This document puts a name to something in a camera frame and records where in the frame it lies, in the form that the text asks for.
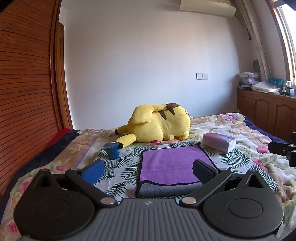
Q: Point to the leaf print sheet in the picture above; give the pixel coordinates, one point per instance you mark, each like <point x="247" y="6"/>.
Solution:
<point x="124" y="162"/>

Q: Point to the white air conditioner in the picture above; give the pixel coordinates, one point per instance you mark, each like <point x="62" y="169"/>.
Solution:
<point x="208" y="7"/>

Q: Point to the white purple tissue pack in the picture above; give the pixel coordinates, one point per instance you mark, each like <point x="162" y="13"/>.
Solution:
<point x="218" y="142"/>

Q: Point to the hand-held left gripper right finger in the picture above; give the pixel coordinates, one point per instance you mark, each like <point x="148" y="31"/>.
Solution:
<point x="203" y="171"/>

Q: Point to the group of bottles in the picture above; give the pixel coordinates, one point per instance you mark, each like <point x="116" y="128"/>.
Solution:
<point x="289" y="89"/>

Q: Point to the wooden louvered wardrobe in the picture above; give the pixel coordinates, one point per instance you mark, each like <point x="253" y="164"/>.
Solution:
<point x="23" y="81"/>

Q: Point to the white plastic bag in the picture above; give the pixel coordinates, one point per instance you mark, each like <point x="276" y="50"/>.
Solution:
<point x="264" y="87"/>

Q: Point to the bagged stack of containers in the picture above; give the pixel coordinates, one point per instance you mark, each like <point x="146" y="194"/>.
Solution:
<point x="248" y="80"/>

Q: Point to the purple and grey towel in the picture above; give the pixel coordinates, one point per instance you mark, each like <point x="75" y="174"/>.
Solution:
<point x="166" y="164"/>

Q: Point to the wooden cabinet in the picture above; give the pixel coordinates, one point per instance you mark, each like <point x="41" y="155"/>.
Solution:
<point x="261" y="106"/>

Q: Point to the floral bed sheet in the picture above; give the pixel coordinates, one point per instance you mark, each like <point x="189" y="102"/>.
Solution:
<point x="242" y="129"/>

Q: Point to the white wall socket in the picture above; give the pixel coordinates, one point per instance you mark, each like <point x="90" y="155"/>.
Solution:
<point x="202" y="76"/>

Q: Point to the blue cup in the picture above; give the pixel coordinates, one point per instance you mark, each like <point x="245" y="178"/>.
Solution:
<point x="112" y="150"/>

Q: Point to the blue boxes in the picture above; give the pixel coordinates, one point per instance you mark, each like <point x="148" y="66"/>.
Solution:
<point x="274" y="81"/>

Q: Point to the yellow plush toy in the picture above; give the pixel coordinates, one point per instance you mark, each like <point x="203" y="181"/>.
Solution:
<point x="159" y="125"/>

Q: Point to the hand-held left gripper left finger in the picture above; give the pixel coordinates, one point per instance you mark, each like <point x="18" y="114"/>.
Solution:
<point x="93" y="172"/>

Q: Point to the red cloth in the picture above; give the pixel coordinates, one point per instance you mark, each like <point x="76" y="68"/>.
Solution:
<point x="60" y="135"/>

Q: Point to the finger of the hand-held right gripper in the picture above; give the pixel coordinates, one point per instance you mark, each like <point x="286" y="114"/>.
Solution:
<point x="278" y="147"/>

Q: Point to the dark blue blanket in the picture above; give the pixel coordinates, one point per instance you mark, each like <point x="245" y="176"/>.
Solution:
<point x="46" y="153"/>

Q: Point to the window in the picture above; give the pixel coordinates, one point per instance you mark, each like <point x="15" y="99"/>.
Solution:
<point x="286" y="34"/>

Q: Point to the beige curtain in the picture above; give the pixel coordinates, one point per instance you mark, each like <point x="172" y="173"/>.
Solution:
<point x="254" y="34"/>

